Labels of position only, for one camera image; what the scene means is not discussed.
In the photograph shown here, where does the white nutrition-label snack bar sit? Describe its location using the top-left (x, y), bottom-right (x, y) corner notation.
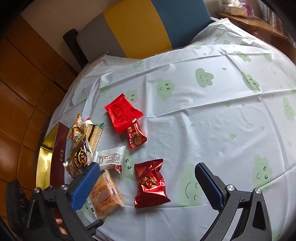
top-left (93, 146), bottom-right (126, 174)

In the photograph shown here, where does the green-wrapped cracker pack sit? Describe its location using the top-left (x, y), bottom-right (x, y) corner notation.
top-left (85, 118), bottom-right (104, 154)

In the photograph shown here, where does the large red snack packet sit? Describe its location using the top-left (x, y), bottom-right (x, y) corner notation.
top-left (104, 93), bottom-right (144, 134)

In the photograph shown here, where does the person's hand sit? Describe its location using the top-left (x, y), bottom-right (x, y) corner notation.
top-left (55, 218), bottom-right (68, 235)

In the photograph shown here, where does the clear-wrapped orange cake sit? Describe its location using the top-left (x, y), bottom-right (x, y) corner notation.
top-left (89, 170), bottom-right (125, 219)

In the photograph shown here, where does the brown gold snack packet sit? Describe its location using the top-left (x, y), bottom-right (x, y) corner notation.
top-left (64, 113), bottom-right (90, 178)

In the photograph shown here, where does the gold and maroon gift box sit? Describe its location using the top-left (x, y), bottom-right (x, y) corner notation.
top-left (36, 122), bottom-right (69, 190)

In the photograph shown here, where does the shiny red foil snack bag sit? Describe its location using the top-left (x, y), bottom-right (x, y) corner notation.
top-left (134, 159), bottom-right (171, 209)

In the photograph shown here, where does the small red patterned snack packet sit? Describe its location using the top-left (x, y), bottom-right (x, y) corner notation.
top-left (127, 121), bottom-right (147, 150)

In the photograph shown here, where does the white green-cloud tablecloth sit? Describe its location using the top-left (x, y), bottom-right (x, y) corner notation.
top-left (49, 19), bottom-right (295, 240)

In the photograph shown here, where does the wooden side shelf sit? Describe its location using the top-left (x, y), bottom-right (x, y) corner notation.
top-left (215, 12), bottom-right (287, 40)

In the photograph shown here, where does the grey yellow blue sofa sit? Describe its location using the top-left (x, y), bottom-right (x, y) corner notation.
top-left (63, 0), bottom-right (212, 67)

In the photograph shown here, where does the woven tissue box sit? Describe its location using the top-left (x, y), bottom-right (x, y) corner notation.
top-left (223, 4), bottom-right (248, 18)

